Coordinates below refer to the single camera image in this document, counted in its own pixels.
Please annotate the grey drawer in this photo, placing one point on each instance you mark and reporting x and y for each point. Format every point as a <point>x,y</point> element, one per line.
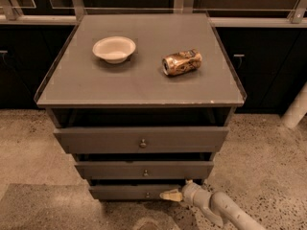
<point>131,192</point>
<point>145,169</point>
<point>141,139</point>

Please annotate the white paper bowl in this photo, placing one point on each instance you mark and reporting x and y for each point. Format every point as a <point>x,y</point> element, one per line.
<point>114,49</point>

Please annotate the grey top drawer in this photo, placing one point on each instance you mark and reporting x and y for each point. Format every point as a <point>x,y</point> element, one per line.
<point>141,139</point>

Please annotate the crushed gold soda can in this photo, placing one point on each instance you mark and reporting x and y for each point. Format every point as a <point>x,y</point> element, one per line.
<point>181,62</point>

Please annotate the metal window frame rail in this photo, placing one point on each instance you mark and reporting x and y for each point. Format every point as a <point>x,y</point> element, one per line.
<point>222,13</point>

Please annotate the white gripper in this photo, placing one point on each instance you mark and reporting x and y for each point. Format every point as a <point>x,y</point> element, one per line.
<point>191,192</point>

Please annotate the grey middle drawer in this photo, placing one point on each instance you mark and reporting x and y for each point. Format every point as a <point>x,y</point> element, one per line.
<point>145,169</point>

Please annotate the grey drawer cabinet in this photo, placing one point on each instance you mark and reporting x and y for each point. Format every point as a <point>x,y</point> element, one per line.
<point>81,90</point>

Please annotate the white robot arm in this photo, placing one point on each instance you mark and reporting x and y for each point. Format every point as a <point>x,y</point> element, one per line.
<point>218,207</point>

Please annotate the grey bottom drawer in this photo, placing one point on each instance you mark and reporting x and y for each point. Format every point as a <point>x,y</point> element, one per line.
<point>131,192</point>

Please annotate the white cylindrical post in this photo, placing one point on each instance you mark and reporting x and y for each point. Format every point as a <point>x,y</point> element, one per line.
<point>297,110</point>

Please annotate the black background cabinets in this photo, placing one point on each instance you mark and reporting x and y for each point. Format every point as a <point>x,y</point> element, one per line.
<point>271,63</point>

